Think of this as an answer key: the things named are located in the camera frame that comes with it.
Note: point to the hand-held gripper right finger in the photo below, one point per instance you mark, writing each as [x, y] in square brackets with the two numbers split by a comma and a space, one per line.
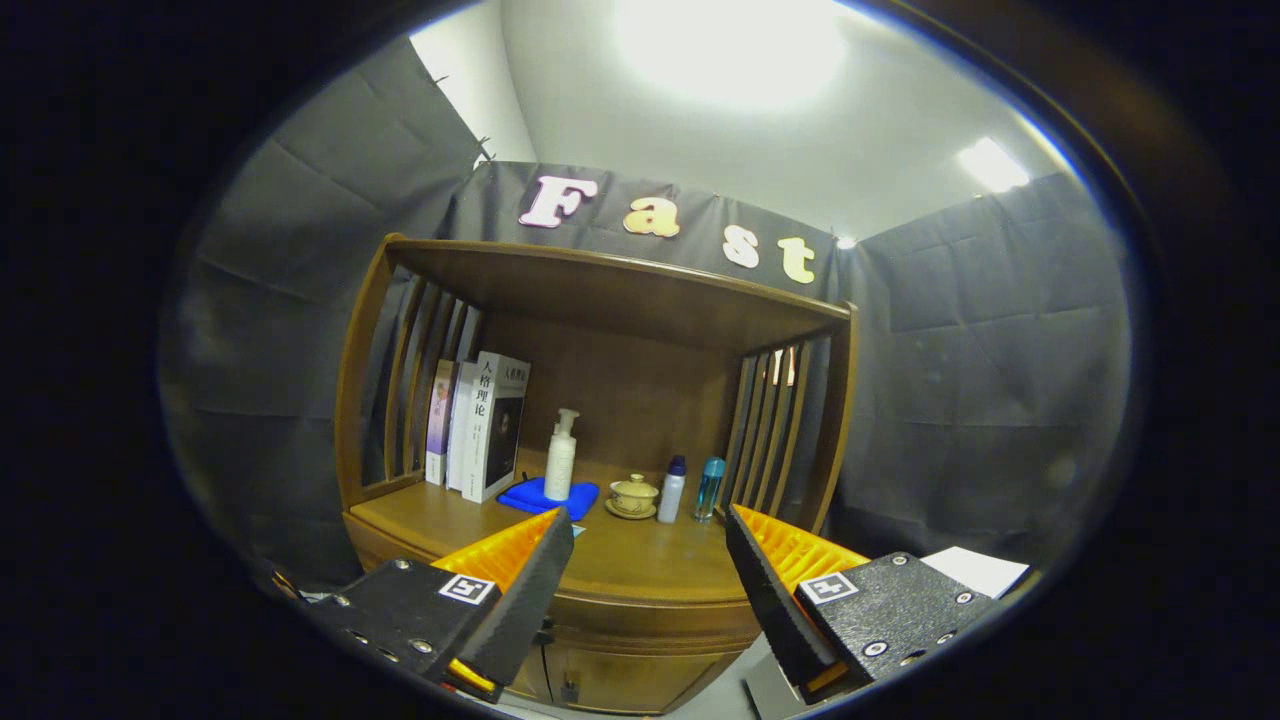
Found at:
[765, 595]

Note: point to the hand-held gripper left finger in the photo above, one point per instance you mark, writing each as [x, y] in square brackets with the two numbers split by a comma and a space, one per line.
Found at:
[535, 595]

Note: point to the wooden drawer with black knob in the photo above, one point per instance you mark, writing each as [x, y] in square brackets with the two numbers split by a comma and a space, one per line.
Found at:
[650, 625]

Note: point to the wooden cabinet door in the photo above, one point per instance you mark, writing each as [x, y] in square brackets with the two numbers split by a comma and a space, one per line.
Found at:
[530, 675]
[640, 680]

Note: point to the wooden countertop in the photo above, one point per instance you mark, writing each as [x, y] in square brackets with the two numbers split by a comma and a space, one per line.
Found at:
[640, 560]

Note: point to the brown wooden cabinet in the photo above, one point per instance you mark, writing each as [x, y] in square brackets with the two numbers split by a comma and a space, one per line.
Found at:
[620, 300]

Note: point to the blue folded cloth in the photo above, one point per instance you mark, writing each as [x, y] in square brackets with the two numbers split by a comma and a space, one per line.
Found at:
[525, 498]

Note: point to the clear blue bottle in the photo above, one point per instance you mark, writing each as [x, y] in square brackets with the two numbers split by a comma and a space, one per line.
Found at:
[709, 490]

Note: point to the yellow saucer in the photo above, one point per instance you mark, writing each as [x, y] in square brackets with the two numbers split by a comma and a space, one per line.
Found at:
[625, 513]

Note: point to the white pump bottle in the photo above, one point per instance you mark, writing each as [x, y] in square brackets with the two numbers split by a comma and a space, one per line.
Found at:
[560, 465]

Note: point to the white bottle dark blue cap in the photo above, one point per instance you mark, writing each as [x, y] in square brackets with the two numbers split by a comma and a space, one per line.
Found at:
[671, 495]

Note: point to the yellow lidded teacup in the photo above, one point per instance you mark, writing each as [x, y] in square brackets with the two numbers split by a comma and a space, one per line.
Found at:
[635, 494]

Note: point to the thick white portrait cover book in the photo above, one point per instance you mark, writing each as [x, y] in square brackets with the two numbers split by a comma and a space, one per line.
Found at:
[500, 430]

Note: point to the thin white book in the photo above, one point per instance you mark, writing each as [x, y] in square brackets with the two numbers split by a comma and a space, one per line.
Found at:
[461, 430]

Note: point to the purple spine book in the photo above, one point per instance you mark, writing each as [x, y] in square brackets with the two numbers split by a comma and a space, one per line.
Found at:
[440, 420]

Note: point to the small ceiling light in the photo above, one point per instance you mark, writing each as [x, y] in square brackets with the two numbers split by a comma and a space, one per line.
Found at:
[993, 165]

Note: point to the large ceiling light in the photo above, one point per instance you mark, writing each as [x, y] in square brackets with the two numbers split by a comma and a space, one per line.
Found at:
[730, 45]

